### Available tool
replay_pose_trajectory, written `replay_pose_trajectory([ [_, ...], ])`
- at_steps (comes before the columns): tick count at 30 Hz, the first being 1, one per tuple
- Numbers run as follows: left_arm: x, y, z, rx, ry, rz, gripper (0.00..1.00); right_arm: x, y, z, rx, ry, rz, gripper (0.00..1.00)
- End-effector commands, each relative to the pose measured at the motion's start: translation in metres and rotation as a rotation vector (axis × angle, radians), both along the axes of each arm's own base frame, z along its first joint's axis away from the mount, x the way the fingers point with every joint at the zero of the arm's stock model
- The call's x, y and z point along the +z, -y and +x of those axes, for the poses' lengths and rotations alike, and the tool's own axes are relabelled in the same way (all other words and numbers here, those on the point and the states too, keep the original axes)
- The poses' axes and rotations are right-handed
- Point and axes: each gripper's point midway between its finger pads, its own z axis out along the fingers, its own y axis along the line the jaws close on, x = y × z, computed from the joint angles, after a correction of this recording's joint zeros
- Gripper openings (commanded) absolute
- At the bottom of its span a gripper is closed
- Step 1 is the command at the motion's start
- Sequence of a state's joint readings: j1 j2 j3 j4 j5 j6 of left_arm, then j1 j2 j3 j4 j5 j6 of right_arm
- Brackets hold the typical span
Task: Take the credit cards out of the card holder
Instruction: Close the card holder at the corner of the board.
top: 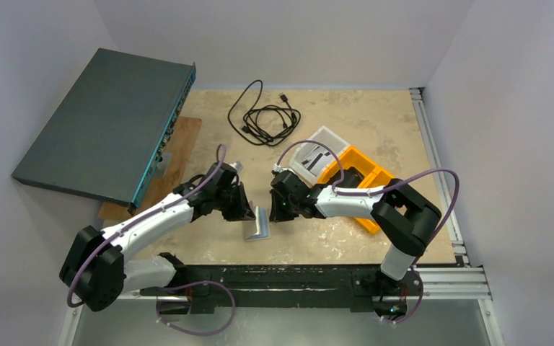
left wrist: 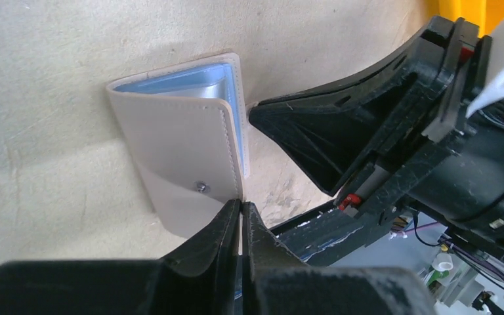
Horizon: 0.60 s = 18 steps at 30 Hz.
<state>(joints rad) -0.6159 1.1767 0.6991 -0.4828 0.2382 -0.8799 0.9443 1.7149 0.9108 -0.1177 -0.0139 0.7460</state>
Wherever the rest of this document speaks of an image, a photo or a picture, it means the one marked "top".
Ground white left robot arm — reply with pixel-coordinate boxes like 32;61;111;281
59;161;255;311

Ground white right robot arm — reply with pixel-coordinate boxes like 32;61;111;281
269;170;442;281

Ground white plastic bin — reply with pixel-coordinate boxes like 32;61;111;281
289;125;350;185

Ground papers in white bin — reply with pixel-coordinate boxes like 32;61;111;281
301;143;334;176

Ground brown wooden board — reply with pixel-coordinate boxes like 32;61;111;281
97;117;202;221

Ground black part in orange bin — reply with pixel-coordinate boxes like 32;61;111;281
336;167;364;188

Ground orange plastic bin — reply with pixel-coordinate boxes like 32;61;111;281
318;146;394;234

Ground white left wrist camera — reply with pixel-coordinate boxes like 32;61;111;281
221;161;243;174

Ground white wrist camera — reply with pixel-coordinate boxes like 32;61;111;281
271;164;293;176
221;161;243;174

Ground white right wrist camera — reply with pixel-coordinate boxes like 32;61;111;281
271;164;293;176

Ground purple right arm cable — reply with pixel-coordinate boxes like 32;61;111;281
275;139;460;326

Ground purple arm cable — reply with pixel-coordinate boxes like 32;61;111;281
66;143;228;309
275;139;460;326

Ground black coiled usb cable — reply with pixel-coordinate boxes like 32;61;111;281
227;79;302;147

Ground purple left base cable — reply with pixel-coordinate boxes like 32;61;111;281
155;282;237;338

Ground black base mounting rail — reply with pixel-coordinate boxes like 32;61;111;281
140;264;423;316

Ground dark grey network switch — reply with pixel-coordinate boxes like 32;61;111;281
12;48;196;209

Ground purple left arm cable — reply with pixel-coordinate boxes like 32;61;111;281
66;143;228;309

